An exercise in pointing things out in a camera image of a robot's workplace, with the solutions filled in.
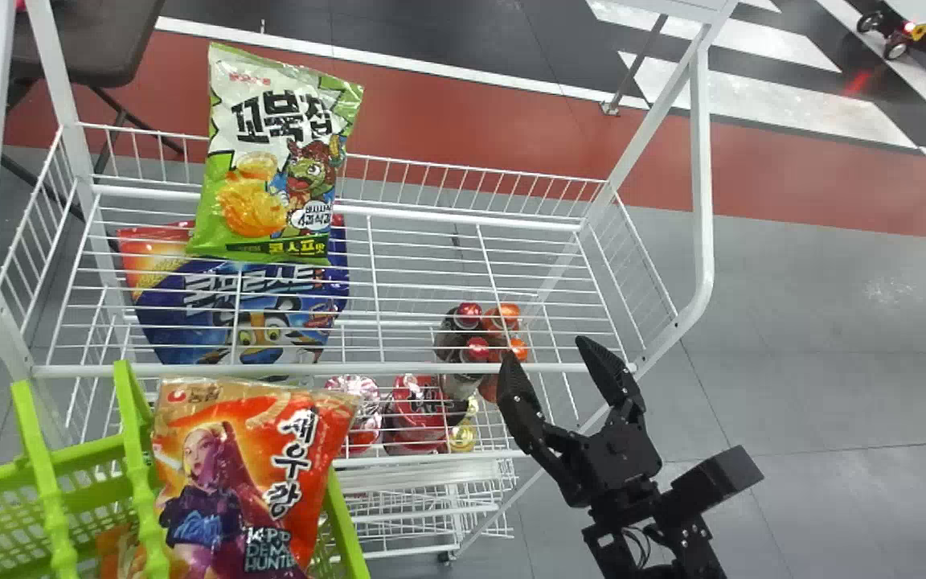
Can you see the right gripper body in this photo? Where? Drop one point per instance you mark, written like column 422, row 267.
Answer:
column 612, row 462

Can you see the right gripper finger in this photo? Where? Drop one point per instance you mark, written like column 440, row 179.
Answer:
column 521, row 402
column 612, row 371

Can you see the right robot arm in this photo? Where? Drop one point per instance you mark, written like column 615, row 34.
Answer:
column 672, row 547

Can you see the orange bottle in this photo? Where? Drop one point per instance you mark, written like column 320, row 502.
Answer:
column 516, row 349
column 503, row 315

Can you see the brown bottle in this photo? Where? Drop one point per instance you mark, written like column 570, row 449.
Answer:
column 471, row 354
column 467, row 315

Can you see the red snack packet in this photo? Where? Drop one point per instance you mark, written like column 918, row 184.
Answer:
column 246, row 474

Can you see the blue cereal bag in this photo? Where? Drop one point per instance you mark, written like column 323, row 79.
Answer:
column 214, row 310

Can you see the green snack packet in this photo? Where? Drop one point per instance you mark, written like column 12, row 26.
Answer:
column 270, row 185

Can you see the orange snack packet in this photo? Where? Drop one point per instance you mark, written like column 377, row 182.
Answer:
column 113, row 555

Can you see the green basket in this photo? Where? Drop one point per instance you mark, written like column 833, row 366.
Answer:
column 37, row 498

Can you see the dark side table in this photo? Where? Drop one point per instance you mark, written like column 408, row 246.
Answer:
column 93, row 36

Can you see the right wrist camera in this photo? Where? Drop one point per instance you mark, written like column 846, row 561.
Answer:
column 716, row 478

